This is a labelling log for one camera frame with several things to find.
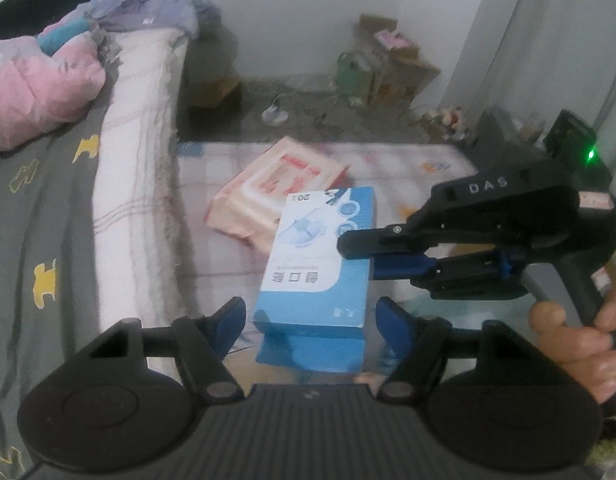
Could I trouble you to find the person's right hand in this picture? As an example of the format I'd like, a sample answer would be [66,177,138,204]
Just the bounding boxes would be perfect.
[530,264,616,413]

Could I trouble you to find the open cardboard box with pink items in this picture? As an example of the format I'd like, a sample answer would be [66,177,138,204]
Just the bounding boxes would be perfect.
[357,14,442,107]

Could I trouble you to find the white curtain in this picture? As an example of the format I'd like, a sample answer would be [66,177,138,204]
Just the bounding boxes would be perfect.
[445,0,616,171]

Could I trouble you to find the grey printed bed sheet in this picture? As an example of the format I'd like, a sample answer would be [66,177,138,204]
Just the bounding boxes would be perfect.
[0,107,106,480]

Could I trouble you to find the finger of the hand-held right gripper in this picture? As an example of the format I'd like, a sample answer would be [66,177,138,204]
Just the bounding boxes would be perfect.
[337,224,439,261]
[372,253,527,302]

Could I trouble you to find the green plastic bottle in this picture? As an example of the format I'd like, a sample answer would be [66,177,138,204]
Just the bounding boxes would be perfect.
[337,51,369,107]

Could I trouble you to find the pink wet wipes packet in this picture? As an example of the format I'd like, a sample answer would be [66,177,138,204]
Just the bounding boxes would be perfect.
[206,135,351,254]

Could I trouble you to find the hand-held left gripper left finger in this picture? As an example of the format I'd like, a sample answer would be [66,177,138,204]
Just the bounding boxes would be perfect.
[90,296,247,405]

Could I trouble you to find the small flower toy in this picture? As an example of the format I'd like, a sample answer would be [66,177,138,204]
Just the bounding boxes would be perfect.
[422,106,472,142]

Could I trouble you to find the small brown cardboard box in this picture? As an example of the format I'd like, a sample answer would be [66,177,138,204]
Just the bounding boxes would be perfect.
[187,76,243,112]

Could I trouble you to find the white round device with cable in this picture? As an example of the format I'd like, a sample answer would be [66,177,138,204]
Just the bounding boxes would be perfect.
[262,94,290,125]

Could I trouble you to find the pile of purple clothes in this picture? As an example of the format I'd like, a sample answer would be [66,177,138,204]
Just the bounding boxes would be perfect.
[85,0,223,42]

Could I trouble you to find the blue face mask box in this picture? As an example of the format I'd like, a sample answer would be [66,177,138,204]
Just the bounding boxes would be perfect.
[253,186,378,374]

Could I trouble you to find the pink quilt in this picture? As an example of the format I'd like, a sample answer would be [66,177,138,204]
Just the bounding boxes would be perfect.
[0,10,107,152]

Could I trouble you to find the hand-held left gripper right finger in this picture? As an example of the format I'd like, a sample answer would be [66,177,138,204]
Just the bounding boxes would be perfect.
[376,296,539,404]

